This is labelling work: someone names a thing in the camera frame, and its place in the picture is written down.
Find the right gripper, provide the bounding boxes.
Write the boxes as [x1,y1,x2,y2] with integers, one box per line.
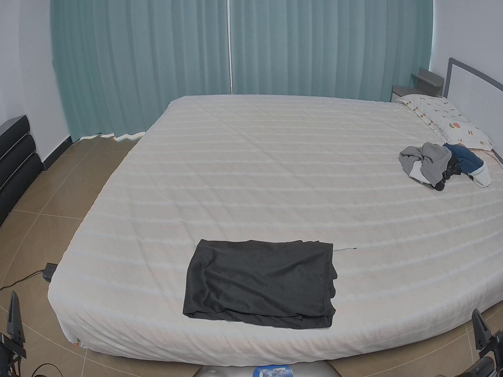
[471,309,503,365]

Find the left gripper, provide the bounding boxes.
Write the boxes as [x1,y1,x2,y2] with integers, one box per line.
[0,291,27,359]

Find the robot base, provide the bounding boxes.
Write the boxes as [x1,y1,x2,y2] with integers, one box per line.
[196,362,335,377]

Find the pile of clothes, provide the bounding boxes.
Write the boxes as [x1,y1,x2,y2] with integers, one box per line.
[398,142,492,192]

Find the bed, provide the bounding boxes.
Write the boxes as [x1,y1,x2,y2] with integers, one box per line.
[47,57,503,368]

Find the black chest of drawers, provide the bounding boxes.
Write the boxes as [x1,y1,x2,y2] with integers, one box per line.
[0,115,44,227]

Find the white printed pillow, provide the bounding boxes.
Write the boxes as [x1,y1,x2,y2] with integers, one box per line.
[396,94,494,151]

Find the black garment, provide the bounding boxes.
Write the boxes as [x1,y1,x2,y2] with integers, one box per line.
[183,239,357,330]

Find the grey bedside table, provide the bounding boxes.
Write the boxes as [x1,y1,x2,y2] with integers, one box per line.
[392,68,445,103]

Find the blue-green curtain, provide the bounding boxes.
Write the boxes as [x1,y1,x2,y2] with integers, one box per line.
[229,0,434,102]
[50,0,233,143]

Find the black cable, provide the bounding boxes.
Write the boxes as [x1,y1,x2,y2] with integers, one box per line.
[0,270,46,292]
[31,362,60,377]

